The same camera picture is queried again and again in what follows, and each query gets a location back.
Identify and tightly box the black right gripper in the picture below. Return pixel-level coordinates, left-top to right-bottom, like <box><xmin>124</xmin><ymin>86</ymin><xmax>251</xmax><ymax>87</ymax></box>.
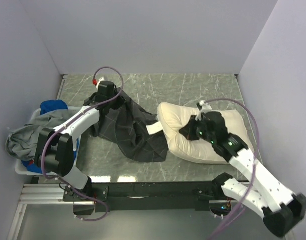
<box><xmin>179</xmin><ymin>115</ymin><xmax>215</xmax><ymax>144</ymax></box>

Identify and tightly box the dark grey checked pillowcase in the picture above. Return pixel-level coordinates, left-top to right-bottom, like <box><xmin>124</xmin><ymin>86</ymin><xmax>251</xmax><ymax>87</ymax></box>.
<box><xmin>90</xmin><ymin>92</ymin><xmax>168</xmax><ymax>163</ymax></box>

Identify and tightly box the cream white pillow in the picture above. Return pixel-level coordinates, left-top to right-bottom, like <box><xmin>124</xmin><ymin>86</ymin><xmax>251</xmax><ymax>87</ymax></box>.
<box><xmin>157</xmin><ymin>102</ymin><xmax>254</xmax><ymax>165</ymax></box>

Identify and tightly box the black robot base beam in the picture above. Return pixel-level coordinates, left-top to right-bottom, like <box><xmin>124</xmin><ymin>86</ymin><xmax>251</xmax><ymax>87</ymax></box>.
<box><xmin>62</xmin><ymin>181</ymin><xmax>241</xmax><ymax>217</ymax></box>

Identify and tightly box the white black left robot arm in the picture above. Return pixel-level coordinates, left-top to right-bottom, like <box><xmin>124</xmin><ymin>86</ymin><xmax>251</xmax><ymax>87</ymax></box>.
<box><xmin>34</xmin><ymin>80</ymin><xmax>123</xmax><ymax>201</ymax></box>

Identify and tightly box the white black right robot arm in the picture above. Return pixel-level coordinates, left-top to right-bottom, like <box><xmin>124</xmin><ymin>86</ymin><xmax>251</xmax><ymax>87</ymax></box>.
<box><xmin>179</xmin><ymin>111</ymin><xmax>306</xmax><ymax>238</ymax></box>

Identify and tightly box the white pillowcase label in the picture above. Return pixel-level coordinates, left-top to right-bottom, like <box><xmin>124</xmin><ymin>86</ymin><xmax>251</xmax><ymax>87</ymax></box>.
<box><xmin>146</xmin><ymin>121</ymin><xmax>163</xmax><ymax>135</ymax></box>

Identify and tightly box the blue garment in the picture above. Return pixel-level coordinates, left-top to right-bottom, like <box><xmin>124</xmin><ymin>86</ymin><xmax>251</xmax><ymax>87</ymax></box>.
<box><xmin>26</xmin><ymin>100</ymin><xmax>68</xmax><ymax>168</ymax></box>

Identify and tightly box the grey button shirt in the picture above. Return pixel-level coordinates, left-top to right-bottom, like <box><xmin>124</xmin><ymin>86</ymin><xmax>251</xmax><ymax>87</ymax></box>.
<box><xmin>5</xmin><ymin>109</ymin><xmax>77</xmax><ymax>161</ymax></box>

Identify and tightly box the white plastic laundry basket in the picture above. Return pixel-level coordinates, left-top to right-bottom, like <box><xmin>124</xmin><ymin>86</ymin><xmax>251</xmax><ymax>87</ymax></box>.
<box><xmin>14</xmin><ymin>106</ymin><xmax>81</xmax><ymax>176</ymax></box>

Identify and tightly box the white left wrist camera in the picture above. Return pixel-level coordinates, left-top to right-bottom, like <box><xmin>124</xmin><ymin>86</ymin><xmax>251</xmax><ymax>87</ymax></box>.
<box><xmin>92</xmin><ymin>77</ymin><xmax>105</xmax><ymax>89</ymax></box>

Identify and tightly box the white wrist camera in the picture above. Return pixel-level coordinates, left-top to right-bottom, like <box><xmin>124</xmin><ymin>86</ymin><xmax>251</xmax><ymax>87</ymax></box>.
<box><xmin>92</xmin><ymin>77</ymin><xmax>105</xmax><ymax>89</ymax></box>
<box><xmin>195</xmin><ymin>100</ymin><xmax>212</xmax><ymax>121</ymax></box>

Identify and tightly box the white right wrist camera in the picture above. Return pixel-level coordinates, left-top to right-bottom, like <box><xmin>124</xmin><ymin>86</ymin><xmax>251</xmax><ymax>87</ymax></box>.
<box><xmin>195</xmin><ymin>100</ymin><xmax>212</xmax><ymax>121</ymax></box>

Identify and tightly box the aluminium frame rail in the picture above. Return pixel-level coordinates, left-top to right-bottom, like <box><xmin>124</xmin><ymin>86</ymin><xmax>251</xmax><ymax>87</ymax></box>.
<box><xmin>7</xmin><ymin>183</ymin><xmax>296</xmax><ymax>240</ymax></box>

